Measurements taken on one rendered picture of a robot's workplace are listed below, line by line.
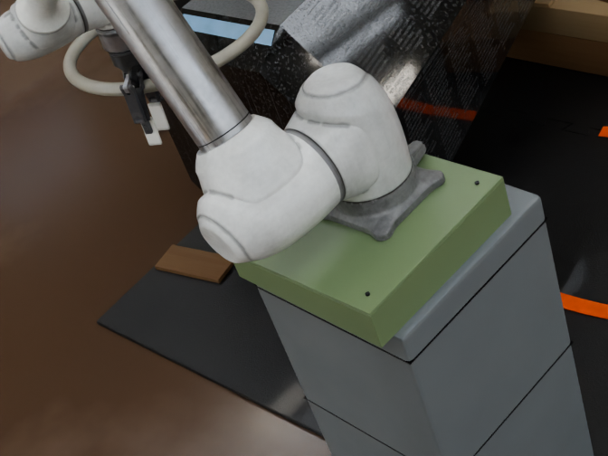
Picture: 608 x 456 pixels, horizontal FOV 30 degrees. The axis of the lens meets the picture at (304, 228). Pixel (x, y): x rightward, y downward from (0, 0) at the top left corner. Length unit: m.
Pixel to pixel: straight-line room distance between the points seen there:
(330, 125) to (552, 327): 0.68
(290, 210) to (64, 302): 1.87
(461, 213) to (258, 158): 0.38
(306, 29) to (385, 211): 0.88
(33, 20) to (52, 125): 2.25
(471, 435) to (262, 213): 0.65
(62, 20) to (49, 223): 1.78
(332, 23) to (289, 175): 1.03
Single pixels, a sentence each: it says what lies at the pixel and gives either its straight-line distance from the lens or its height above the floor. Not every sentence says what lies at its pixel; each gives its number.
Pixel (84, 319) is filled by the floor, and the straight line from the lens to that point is 3.50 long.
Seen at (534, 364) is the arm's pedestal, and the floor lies 0.45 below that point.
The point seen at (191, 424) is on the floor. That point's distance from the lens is 3.04.
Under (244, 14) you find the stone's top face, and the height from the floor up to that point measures 0.84.
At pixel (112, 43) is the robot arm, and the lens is 2.37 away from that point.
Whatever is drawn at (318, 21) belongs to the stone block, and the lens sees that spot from 2.78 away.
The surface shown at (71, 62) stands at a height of 0.96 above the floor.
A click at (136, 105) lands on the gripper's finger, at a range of 2.42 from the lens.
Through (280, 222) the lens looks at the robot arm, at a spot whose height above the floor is 1.05.
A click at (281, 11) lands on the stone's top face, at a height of 0.84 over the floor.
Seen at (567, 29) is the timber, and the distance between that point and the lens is 3.67.
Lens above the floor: 2.15
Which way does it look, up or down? 39 degrees down
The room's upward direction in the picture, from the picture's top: 21 degrees counter-clockwise
